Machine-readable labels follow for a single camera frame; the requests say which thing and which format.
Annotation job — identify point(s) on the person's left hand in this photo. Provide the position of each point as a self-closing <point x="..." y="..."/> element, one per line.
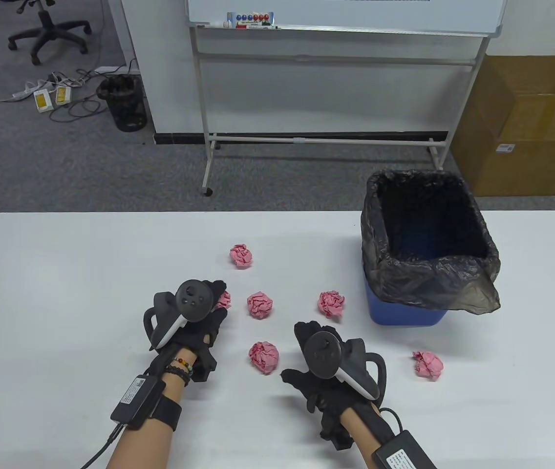
<point x="204" y="332"/>

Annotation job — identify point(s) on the person's right hand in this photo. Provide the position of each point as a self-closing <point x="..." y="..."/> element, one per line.
<point x="321" y="395"/>

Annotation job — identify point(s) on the pink paper ball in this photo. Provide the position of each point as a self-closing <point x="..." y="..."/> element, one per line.
<point x="260" y="305"/>
<point x="264" y="356"/>
<point x="224" y="300"/>
<point x="242" y="256"/>
<point x="331" y="304"/>
<point x="428" y="365"/>

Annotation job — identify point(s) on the blue recycling bin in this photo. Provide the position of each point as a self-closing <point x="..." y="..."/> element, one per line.
<point x="399" y="315"/>

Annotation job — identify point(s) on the person's left forearm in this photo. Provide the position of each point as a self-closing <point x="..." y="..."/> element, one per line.
<point x="136" y="449"/>

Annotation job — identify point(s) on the blue bin with black bag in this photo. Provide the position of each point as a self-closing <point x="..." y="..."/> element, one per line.
<point x="429" y="288"/>

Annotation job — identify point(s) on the grey and white handheld controller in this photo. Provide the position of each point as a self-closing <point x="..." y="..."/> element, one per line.
<point x="193" y="298"/>
<point x="324" y="354"/>

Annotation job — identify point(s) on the black wrist sensor box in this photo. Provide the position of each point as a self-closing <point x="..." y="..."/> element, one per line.
<point x="136" y="400"/>
<point x="402" y="454"/>

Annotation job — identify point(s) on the black mesh waste basket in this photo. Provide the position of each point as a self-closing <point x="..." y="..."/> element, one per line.
<point x="123" y="105"/>

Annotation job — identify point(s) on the yellow and white power adapter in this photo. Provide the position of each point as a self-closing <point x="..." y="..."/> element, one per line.
<point x="42" y="101"/>
<point x="63" y="94"/>

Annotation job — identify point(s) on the whiteboard marker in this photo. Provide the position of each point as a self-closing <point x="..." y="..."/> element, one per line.
<point x="219" y="23"/>

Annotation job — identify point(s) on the pack of colourful magnets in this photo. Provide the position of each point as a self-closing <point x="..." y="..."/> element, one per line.
<point x="250" y="18"/>

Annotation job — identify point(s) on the brown cardboard box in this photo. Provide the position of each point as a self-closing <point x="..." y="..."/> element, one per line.
<point x="541" y="161"/>

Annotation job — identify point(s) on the office chair base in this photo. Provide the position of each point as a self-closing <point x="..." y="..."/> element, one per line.
<point x="43" y="27"/>

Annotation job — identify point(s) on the whiteboard on metal stand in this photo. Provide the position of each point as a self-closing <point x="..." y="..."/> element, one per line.
<point x="355" y="12"/>

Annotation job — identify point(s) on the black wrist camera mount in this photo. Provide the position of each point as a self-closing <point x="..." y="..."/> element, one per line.
<point x="204" y="364"/>
<point x="338" y="442"/>

